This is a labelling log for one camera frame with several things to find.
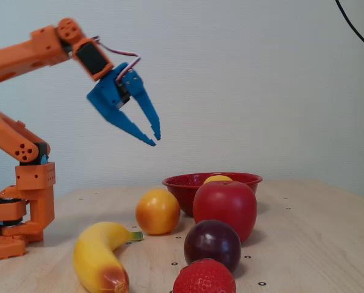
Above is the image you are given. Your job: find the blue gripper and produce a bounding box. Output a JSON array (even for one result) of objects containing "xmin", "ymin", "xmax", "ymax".
[{"xmin": 86, "ymin": 62, "xmax": 162, "ymax": 147}]

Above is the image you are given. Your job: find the yellow toy lemon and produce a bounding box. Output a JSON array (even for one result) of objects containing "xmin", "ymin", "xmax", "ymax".
[{"xmin": 203, "ymin": 175, "xmax": 234, "ymax": 185}]

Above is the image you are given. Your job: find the red speckled bowl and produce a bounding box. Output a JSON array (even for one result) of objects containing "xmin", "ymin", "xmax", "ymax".
[{"xmin": 162, "ymin": 172, "xmax": 263, "ymax": 217}]

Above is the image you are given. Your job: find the toy orange fruit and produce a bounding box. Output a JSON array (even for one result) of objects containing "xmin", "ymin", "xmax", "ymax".
[{"xmin": 135, "ymin": 188, "xmax": 181, "ymax": 236}]

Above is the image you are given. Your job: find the red toy apple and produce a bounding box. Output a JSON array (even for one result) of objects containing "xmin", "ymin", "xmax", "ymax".
[{"xmin": 193, "ymin": 179, "xmax": 258, "ymax": 244}]

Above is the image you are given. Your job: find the yellow toy banana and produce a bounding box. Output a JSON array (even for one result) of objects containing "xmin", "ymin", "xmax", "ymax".
[{"xmin": 73, "ymin": 222, "xmax": 144, "ymax": 293}]

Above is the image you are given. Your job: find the dark purple toy plum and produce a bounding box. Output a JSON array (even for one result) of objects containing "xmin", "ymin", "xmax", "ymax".
[{"xmin": 184, "ymin": 219, "xmax": 242, "ymax": 274}]

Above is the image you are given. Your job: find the red toy strawberry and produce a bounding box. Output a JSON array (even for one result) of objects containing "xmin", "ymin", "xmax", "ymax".
[{"xmin": 173, "ymin": 258, "xmax": 237, "ymax": 293}]

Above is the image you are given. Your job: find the red white black servo cable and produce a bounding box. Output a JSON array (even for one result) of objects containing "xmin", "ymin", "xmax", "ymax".
[{"xmin": 91, "ymin": 36, "xmax": 141, "ymax": 82}]

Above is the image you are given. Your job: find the black hanging cable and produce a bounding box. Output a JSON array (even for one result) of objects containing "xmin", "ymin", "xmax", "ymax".
[{"xmin": 335, "ymin": 0, "xmax": 364, "ymax": 54}]

